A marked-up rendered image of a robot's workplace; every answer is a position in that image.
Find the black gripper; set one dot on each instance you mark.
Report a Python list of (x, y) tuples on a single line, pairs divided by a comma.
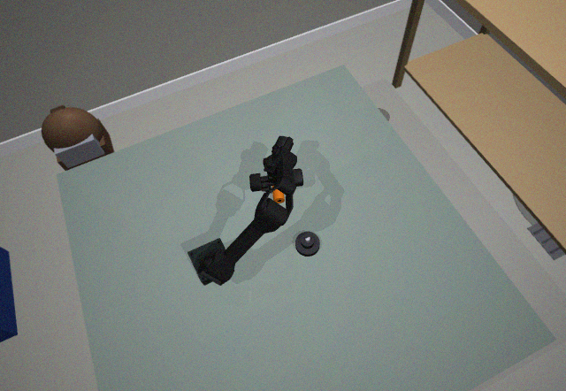
[(264, 183)]

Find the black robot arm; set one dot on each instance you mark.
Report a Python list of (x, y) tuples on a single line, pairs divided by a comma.
[(218, 265)]

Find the orange tapered knob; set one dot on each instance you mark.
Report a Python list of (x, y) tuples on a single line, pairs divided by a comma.
[(278, 196)]

